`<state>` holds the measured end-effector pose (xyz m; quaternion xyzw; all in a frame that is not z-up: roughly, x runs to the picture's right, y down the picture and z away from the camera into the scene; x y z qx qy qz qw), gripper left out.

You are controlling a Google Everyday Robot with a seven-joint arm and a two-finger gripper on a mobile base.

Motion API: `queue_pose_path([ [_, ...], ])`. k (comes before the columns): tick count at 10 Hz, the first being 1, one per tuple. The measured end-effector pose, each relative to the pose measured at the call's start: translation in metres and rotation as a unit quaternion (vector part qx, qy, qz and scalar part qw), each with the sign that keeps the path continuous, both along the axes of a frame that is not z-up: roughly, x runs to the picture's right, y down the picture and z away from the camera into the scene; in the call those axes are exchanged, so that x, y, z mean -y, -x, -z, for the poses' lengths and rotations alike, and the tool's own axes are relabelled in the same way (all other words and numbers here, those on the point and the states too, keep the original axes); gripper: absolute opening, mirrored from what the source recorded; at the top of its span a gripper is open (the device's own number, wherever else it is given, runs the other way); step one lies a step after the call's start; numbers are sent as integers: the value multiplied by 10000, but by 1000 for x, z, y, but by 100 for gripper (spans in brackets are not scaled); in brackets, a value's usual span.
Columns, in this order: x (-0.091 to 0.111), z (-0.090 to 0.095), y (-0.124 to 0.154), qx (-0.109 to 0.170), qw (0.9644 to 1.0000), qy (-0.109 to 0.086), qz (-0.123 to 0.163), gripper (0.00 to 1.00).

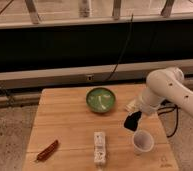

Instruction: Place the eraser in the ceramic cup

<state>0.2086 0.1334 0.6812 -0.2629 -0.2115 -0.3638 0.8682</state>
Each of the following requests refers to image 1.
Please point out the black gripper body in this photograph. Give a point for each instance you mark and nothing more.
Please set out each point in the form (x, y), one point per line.
(132, 120)

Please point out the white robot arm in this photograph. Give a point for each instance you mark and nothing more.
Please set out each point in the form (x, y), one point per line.
(161, 84)

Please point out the white eraser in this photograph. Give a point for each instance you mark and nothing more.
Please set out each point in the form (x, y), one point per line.
(132, 107)

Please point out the white ceramic cup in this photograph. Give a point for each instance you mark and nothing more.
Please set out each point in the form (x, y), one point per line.
(142, 141)

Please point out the green ceramic bowl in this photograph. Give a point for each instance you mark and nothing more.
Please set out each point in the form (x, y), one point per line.
(100, 100)

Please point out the white power strip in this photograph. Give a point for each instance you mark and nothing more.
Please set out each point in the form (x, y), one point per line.
(99, 148)

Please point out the wooden table board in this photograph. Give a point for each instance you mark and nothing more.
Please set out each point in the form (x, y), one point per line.
(67, 136)

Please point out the red chili pepper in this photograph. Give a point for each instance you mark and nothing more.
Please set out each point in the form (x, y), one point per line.
(46, 153)

